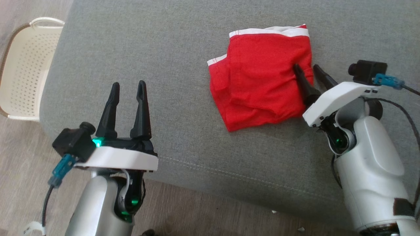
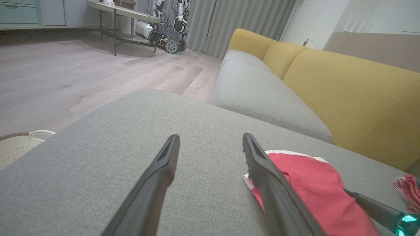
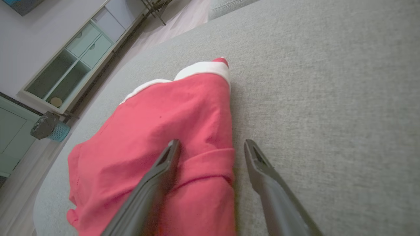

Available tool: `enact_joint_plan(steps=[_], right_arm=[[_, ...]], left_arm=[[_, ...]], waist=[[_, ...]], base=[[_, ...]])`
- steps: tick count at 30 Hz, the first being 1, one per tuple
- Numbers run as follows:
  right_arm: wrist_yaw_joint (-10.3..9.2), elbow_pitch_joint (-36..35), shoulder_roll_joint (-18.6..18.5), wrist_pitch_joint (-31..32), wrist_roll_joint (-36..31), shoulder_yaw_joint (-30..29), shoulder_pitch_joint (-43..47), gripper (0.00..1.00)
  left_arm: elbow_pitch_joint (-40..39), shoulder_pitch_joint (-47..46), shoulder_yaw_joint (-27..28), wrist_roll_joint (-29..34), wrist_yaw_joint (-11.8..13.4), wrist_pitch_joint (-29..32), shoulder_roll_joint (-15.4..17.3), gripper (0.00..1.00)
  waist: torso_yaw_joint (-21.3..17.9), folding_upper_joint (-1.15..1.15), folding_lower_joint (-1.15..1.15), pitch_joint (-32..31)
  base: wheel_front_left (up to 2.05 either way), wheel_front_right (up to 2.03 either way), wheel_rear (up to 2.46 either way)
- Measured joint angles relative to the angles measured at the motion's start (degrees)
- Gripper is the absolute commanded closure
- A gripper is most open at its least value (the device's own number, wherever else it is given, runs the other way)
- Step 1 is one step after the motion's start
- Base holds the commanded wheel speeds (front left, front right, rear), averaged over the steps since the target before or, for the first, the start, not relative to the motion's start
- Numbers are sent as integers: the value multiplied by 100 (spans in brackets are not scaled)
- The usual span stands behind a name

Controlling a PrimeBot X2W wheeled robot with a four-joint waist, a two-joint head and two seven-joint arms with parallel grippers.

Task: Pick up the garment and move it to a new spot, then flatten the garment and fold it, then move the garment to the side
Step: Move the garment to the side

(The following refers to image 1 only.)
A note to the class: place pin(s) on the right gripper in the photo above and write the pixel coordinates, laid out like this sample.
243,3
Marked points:
334,98

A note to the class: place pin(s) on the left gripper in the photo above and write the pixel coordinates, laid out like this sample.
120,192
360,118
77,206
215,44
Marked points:
124,159

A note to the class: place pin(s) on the red shorts with white stripe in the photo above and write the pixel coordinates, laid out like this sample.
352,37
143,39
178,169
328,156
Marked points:
259,82

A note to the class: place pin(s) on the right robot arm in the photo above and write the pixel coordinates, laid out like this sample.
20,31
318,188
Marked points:
370,170

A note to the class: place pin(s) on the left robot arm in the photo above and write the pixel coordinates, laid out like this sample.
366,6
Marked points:
92,209

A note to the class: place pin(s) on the grey sofa cushion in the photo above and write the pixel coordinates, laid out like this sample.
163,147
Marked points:
183,98

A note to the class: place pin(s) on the cream perforated laundry basket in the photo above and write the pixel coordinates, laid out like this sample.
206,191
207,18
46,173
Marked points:
26,72

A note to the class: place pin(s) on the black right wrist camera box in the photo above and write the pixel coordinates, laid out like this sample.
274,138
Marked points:
369,72

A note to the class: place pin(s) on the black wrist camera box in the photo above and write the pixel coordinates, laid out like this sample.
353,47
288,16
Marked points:
73,144
369,72

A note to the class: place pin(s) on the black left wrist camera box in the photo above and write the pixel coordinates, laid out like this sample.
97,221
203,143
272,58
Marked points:
73,144

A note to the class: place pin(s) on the blue right camera connector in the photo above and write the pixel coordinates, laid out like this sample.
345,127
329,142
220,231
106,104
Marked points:
388,81

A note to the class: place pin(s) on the blue camera connector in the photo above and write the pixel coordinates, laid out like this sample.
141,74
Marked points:
388,81
62,168

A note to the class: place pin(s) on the blue left camera connector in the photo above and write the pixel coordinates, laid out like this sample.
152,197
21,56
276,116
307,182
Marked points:
62,168

